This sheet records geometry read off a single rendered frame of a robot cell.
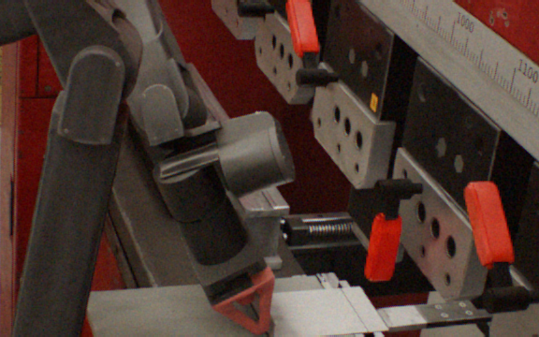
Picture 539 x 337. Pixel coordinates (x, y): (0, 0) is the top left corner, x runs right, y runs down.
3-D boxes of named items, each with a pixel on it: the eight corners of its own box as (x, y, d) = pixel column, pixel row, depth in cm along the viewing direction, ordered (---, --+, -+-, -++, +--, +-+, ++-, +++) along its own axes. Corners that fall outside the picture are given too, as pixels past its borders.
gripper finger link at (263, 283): (279, 291, 122) (247, 224, 117) (299, 329, 116) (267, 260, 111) (221, 319, 122) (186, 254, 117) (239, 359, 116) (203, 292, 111)
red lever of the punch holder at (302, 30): (285, -5, 116) (302, 81, 112) (323, -5, 117) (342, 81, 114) (280, 4, 117) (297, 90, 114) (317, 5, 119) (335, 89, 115)
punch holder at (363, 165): (309, 130, 122) (329, -20, 115) (382, 128, 125) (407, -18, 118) (362, 197, 110) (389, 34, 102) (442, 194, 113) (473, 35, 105)
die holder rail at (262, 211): (152, 115, 195) (157, 63, 190) (187, 114, 196) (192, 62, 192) (239, 272, 153) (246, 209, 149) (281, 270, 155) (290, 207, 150)
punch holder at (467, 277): (383, 224, 106) (413, 54, 98) (465, 218, 108) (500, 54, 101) (455, 315, 93) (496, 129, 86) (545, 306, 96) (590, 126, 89)
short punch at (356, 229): (343, 230, 123) (356, 150, 119) (360, 229, 124) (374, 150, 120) (380, 280, 115) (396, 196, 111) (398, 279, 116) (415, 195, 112)
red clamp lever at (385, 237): (357, 274, 101) (375, 175, 97) (400, 271, 103) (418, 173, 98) (365, 285, 100) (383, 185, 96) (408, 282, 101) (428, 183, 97)
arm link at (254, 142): (162, 107, 117) (135, 91, 109) (269, 71, 115) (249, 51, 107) (193, 220, 115) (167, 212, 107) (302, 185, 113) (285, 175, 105)
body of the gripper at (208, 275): (242, 220, 120) (216, 164, 117) (270, 271, 112) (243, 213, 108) (186, 248, 120) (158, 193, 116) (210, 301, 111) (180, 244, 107)
